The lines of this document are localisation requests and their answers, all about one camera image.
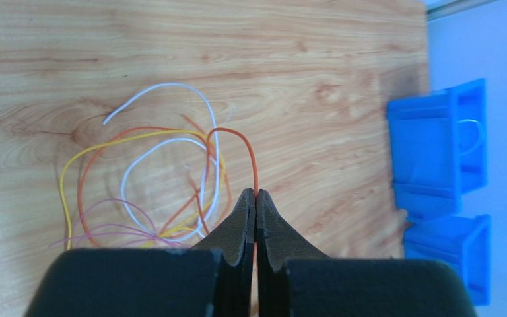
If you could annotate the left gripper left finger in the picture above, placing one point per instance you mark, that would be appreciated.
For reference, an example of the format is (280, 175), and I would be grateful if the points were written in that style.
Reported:
(224, 260)

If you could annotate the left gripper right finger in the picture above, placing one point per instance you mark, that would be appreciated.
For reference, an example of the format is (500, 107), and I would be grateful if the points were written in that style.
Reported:
(285, 260)

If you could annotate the near blue plastic bin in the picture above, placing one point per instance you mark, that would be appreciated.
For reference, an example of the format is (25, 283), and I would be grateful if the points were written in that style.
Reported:
(462, 243)

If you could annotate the blue plastic bin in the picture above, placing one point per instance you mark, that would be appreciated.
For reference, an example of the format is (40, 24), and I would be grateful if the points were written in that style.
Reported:
(462, 243)
(438, 149)

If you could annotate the far blue plastic bin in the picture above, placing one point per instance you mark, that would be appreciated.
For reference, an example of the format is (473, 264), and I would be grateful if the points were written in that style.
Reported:
(438, 149)

